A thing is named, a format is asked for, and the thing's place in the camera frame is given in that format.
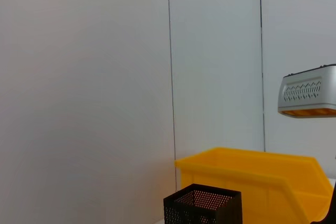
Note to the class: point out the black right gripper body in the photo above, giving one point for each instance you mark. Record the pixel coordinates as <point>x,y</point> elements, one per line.
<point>331,211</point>

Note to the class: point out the black mesh pen holder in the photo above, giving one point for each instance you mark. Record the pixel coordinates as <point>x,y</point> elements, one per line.
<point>225,213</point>

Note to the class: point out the yellow plastic bin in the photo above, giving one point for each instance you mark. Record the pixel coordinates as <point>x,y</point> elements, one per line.
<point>262,182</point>

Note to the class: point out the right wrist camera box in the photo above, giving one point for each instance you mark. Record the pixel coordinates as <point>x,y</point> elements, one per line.
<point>304,93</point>

